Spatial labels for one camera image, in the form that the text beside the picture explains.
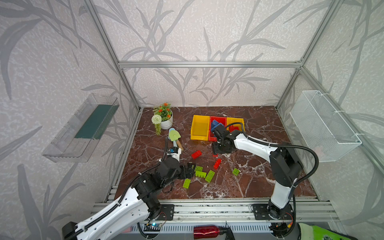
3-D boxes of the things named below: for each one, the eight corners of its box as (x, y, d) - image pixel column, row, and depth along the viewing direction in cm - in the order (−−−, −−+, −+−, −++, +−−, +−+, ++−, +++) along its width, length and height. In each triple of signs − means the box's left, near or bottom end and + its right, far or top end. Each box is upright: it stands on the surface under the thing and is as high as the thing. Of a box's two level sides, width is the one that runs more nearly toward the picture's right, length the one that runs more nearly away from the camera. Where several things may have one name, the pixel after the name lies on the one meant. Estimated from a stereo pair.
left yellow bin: (191, 141, 103) (190, 135, 97) (192, 121, 114) (191, 115, 108) (209, 141, 103) (210, 135, 97) (209, 122, 114) (209, 115, 108)
